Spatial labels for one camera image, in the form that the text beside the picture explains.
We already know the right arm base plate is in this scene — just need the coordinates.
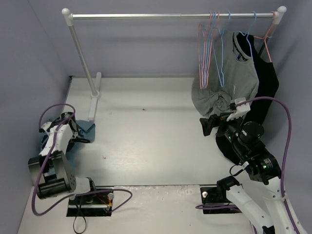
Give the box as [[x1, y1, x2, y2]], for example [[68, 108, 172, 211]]
[[200, 186, 241, 215]]

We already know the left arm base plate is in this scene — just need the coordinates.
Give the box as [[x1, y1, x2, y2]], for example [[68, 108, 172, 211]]
[[66, 191, 114, 217]]

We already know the grey sweatshirt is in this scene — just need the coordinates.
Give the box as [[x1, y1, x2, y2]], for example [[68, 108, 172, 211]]
[[191, 32, 259, 117]]

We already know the black looped cable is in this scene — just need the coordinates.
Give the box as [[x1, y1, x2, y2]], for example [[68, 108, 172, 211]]
[[73, 195, 88, 234]]

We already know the pink wire hanger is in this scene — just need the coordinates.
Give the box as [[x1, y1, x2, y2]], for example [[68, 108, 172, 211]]
[[198, 12, 212, 89], [199, 12, 219, 89]]

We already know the blue hanger holding tank top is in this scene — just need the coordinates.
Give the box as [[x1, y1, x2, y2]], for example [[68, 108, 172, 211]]
[[237, 11, 258, 58]]

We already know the blue wire hanger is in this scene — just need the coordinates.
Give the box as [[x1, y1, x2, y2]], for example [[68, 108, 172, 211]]
[[202, 12, 218, 88]]

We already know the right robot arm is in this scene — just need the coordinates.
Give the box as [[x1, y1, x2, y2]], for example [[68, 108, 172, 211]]
[[197, 113, 306, 234]]

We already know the pink hanger at rack end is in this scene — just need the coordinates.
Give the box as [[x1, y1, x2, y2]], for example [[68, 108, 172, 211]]
[[254, 11, 277, 63]]

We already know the black tank top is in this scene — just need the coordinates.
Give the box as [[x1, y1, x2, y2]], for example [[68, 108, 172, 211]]
[[215, 33, 279, 165]]

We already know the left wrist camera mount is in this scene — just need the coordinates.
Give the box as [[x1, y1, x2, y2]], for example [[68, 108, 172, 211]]
[[39, 120, 72, 156]]

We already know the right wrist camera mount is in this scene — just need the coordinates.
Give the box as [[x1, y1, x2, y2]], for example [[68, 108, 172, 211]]
[[226, 97, 251, 121]]

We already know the white metal clothes rack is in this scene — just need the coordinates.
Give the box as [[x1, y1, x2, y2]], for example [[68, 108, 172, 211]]
[[61, 6, 287, 121]]

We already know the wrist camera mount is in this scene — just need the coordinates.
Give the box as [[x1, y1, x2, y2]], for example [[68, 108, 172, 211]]
[[226, 97, 251, 121], [39, 120, 72, 156]]

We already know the blue t shirt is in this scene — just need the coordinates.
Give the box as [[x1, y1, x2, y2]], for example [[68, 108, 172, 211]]
[[39, 118, 97, 171]]

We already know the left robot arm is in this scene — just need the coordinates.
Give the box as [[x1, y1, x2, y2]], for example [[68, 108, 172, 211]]
[[28, 112, 98, 205]]

